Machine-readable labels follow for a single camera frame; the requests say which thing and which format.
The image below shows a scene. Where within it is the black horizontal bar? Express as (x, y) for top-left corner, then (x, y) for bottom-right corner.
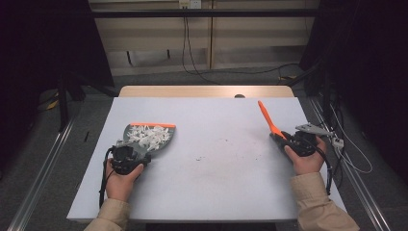
(89, 9), (322, 19)

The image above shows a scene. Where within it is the orange brush with grey bristles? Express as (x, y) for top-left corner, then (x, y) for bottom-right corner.
(257, 99), (287, 146)

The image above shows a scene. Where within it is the pile of white paper scraps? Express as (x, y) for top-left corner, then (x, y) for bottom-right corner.
(126, 124), (171, 152)

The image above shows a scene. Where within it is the black metal stand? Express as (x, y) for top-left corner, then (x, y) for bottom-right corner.
(57, 74), (71, 133)

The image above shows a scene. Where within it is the white cable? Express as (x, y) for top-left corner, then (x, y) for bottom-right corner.
(329, 103), (373, 175)

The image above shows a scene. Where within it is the wooden table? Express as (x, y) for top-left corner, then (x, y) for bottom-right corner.
(118, 85), (295, 99)

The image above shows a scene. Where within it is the grey dustpan with orange edge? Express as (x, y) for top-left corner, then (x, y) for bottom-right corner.
(122, 121), (177, 159)

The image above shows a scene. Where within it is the metal floor rail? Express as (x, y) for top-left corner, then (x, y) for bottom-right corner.
(6, 117), (77, 231)
(308, 97), (392, 231)

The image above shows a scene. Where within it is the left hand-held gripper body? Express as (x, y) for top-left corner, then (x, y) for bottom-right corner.
(109, 141), (146, 176)

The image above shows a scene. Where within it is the white wall socket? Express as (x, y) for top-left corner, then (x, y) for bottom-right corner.
(178, 0), (203, 10)

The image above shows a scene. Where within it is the person's right hand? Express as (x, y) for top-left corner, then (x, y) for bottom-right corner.
(283, 136), (328, 177)

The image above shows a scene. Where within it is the person's left hand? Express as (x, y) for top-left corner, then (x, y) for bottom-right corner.
(104, 158), (145, 203)

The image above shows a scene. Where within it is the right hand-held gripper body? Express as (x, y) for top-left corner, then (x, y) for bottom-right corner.
(282, 123), (335, 158)

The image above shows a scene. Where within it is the left hand-held gripper black cable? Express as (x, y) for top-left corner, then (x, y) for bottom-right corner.
(98, 145), (115, 210)

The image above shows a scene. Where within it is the dark curtain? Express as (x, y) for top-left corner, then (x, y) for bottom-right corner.
(298, 0), (408, 184)
(0, 0), (115, 174)

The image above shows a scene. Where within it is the hand-held gripper black cable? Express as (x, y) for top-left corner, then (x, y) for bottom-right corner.
(98, 145), (115, 210)
(315, 144), (333, 196)

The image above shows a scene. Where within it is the yellow floor item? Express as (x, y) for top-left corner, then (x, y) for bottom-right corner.
(44, 98), (61, 111)

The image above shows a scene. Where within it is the long black cable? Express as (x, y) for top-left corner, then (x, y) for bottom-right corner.
(181, 7), (301, 87)

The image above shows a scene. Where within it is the right hand-held gripper black cable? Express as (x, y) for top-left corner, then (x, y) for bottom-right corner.
(315, 144), (333, 196)

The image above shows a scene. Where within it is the light grey table mat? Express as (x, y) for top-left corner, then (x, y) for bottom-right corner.
(66, 96), (350, 223)

